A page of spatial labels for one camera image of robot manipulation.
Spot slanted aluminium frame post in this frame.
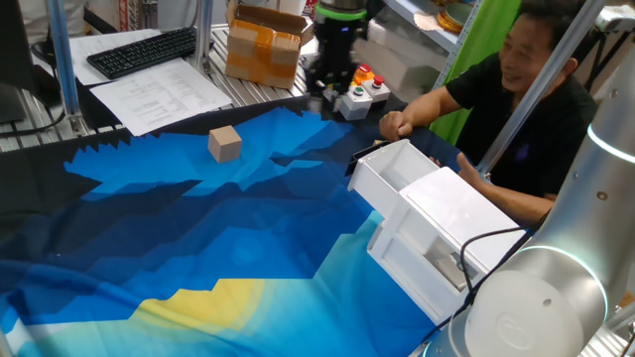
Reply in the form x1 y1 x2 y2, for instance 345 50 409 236
475 0 604 178

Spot person's left forearm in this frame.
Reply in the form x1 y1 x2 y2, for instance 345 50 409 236
473 171 557 229

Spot person's left hand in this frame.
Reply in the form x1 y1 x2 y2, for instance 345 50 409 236
454 151 486 188

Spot person in black shirt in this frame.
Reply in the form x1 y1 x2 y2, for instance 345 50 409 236
444 0 599 199

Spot white drawer cabinet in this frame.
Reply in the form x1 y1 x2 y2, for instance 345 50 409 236
366 166 528 326

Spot white shelf rack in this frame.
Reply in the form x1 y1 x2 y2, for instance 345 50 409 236
381 0 485 56

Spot grey red-button box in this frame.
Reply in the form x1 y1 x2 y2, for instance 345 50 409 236
363 73 392 104

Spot person's right hand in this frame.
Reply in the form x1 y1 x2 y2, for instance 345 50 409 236
379 110 414 143

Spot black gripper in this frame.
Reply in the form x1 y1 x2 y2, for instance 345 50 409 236
305 20 367 114

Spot black keyboard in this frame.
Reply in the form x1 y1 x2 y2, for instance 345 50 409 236
85 26 198 80

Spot black monitor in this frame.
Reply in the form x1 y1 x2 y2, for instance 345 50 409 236
0 0 37 125

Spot blue printed tablecloth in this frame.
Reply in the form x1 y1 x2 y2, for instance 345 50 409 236
0 96 465 357

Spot green wrist flange ring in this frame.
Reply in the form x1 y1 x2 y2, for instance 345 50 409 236
315 3 369 23

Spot orange emergency stop button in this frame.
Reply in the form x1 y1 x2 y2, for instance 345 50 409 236
351 62 377 87

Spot taped closed cardboard box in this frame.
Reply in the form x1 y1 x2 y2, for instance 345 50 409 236
224 1 316 91

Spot red white striped pole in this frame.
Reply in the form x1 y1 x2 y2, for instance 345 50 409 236
117 0 131 33

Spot stacked bowls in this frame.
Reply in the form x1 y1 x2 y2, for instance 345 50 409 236
436 1 478 35

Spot person's right forearm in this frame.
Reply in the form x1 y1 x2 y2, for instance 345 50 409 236
404 86 465 130

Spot grey green-button box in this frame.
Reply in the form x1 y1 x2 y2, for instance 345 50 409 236
338 83 374 122

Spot white storage box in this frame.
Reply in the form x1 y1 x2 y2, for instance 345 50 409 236
352 18 447 103

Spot white drawer with black front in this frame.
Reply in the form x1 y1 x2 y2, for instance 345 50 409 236
345 138 441 219

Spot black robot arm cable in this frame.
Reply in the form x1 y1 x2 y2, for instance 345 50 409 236
421 226 535 348

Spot silver aluminium post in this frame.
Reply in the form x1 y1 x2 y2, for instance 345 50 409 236
190 0 215 74

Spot large wooden cube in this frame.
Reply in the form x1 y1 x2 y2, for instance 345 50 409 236
207 124 243 165

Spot blue aluminium post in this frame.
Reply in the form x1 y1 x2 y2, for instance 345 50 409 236
46 0 84 134

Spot green curtain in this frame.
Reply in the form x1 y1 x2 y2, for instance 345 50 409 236
429 0 523 146

